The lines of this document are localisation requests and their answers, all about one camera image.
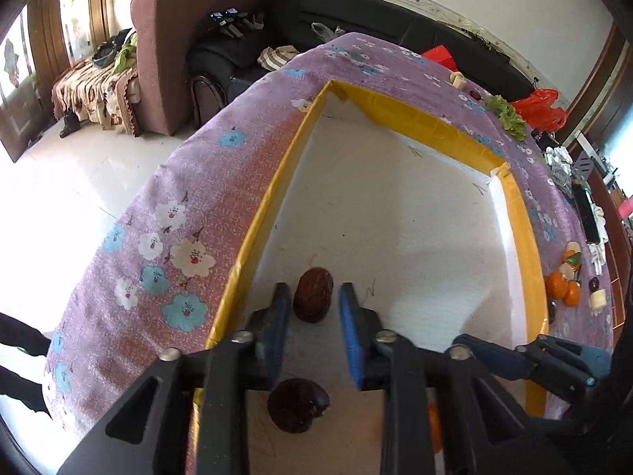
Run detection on checked cloth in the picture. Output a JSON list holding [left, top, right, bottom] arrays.
[[257, 46, 298, 71]]

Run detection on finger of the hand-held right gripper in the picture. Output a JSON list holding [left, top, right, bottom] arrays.
[[452, 333, 537, 384], [524, 335, 612, 397]]

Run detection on wooden glass door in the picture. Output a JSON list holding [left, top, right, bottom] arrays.
[[0, 0, 117, 164]]

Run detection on green cloth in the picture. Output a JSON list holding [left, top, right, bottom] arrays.
[[115, 30, 138, 72]]

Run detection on clear plastic bag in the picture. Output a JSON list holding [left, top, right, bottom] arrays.
[[544, 146, 579, 194]]

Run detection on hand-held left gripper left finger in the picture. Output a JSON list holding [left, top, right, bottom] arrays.
[[57, 282, 294, 475]]

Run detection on black devices pile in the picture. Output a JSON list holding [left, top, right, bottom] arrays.
[[210, 7, 265, 40]]

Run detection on green lettuce toy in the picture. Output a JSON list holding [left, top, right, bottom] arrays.
[[485, 95, 527, 140]]

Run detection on side table with patterned cloth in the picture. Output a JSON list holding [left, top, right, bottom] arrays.
[[52, 57, 142, 137]]

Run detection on black boots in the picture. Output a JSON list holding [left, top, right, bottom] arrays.
[[59, 109, 82, 139]]

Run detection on grey plastic bag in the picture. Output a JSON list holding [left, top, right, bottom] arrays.
[[311, 22, 347, 43]]

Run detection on white gloves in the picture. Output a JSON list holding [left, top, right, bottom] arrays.
[[588, 242, 608, 275]]

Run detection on red box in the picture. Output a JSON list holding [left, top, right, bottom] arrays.
[[420, 46, 458, 72]]

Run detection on purple floral tablecloth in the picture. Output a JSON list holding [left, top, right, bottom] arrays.
[[44, 32, 616, 436]]

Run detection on white foam tray yellow rim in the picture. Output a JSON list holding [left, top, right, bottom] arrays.
[[190, 79, 551, 475]]

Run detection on brown armchair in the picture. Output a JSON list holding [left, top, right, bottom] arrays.
[[131, 0, 273, 137]]

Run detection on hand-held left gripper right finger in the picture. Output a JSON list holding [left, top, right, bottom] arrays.
[[337, 282, 565, 475]]

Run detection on red plastic bag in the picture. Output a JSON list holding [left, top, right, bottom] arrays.
[[509, 88, 569, 132]]

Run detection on black remote control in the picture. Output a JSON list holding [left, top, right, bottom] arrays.
[[572, 185, 601, 244]]

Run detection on person's black trousers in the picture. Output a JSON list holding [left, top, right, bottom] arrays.
[[0, 312, 53, 419]]

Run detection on black leather sofa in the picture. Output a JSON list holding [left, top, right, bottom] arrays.
[[188, 0, 537, 129]]

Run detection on dark wooden cabinet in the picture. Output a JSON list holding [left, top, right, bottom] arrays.
[[566, 22, 633, 278]]

